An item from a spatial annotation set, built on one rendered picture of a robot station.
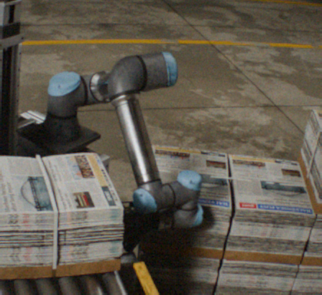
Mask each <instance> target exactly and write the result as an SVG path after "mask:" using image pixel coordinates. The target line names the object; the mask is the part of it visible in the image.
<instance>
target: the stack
mask: <svg viewBox="0 0 322 295"><path fill-rule="evenodd" d="M152 150H153V153H154V156H155V158H156V161H157V166H158V169H159V172H160V176H161V180H162V183H163V184H165V183H169V182H174V181H177V180H178V175H179V173H181V172H183V171H193V172H196V173H198V174H199V175H200V176H201V179H202V184H201V191H200V195H199V199H198V204H199V205H200V206H201V207H202V210H203V222H202V223H201V224H200V225H199V226H195V227H191V228H174V229H167V230H150V229H149V230H148V231H147V233H146V234H145V235H144V237H143V239H142V242H148V243H161V244H168V245H181V246H188V247H194V248H205V249H209V248H210V249H216V250H223V247H224V243H225V248H226V250H231V251H234V250H238V251H245V252H251V253H252V252H258V253H274V254H280V255H282V254H285V255H291V256H295V255H297V256H301V255H302V254H303V253H304V257H306V256H310V257H316V258H317V257H322V214H315V213H314V211H313V209H312V204H311V201H310V198H309V196H308V195H309V194H308V191H307V188H306V185H305V180H304V178H303V175H302V172H301V170H300V164H299V162H296V161H288V160H279V159H268V158H262V157H255V156H243V155H233V154H229V157H228V159H227V154H225V153H220V152H215V151H205V150H198V149H187V148H180V147H174V146H160V145H152ZM141 244H142V243H141V241H140V242H139V246H138V254H137V258H138V259H137V260H138V261H139V262H144V264H145V266H146V268H147V270H148V272H149V275H150V276H151V277H152V281H153V283H154V284H155V287H156V289H157V290H158V292H162V293H170V294H183V295H322V267H321V266H302V265H301V264H299V265H298V264H293V265H292V264H286V263H263V262H256V261H253V262H251V261H239V260H235V261H233V260H226V259H223V257H224V256H222V259H217V258H214V259H211V258H199V257H192V256H176V255H169V254H162V253H150V252H144V251H140V248H141Z"/></svg>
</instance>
